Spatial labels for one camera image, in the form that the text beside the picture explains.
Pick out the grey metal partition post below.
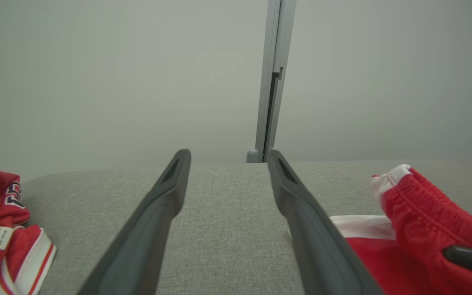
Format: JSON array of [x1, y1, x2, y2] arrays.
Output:
[[247, 0, 297, 163]]

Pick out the red white shorts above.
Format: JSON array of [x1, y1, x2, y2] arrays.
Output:
[[329, 164, 472, 295]]

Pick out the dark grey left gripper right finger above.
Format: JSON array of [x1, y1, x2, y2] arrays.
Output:
[[267, 149, 384, 295]]

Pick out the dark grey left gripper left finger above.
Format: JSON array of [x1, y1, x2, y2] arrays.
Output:
[[76, 149, 192, 295]]

